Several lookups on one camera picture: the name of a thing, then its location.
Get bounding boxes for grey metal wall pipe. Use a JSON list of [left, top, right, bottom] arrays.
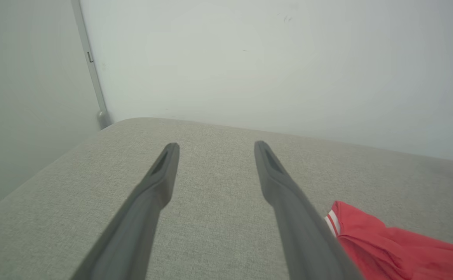
[[71, 0, 112, 130]]

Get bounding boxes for red and white jersey shirt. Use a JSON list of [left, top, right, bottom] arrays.
[[324, 201, 453, 280]]

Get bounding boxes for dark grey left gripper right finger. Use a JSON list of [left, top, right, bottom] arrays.
[[254, 141, 364, 280]]

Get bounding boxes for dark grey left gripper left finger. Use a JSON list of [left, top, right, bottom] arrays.
[[70, 142, 180, 280]]

